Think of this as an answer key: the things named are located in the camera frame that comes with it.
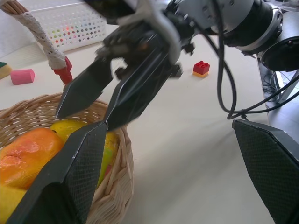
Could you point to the red toy brick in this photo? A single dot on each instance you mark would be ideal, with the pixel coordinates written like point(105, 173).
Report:
point(201, 66)

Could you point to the orange mango fruit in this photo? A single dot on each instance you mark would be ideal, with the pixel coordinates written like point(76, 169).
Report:
point(25, 156)

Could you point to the yellow toy brick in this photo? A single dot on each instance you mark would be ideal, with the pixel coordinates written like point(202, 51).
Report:
point(198, 75)

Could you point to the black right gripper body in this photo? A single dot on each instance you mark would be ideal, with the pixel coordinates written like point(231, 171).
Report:
point(130, 44)

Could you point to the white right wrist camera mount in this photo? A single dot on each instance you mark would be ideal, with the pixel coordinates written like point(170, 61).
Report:
point(164, 25)

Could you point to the yellow green mango fruit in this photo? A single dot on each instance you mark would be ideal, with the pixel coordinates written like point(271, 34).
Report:
point(109, 151)

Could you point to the white perforated plastic basket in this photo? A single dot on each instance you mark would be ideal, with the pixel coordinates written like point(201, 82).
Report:
point(77, 23)

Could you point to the plain yellow fruit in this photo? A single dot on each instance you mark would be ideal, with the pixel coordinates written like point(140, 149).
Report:
point(9, 200)

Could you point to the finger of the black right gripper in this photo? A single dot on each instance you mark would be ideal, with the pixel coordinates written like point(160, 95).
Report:
point(81, 93)
point(137, 93)

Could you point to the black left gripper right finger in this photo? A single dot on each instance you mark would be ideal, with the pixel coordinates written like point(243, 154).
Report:
point(271, 163)

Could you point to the yellow lemon fruit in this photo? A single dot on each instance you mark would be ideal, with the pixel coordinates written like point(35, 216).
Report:
point(65, 129)

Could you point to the grey metal stand leg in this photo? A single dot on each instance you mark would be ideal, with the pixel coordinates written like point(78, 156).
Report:
point(288, 88)

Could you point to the pink foam block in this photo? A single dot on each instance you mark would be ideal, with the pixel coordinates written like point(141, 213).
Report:
point(22, 77)

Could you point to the yellow green sponge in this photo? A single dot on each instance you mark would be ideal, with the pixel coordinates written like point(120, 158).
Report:
point(5, 71)

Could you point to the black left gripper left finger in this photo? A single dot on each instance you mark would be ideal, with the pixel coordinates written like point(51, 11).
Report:
point(70, 177)

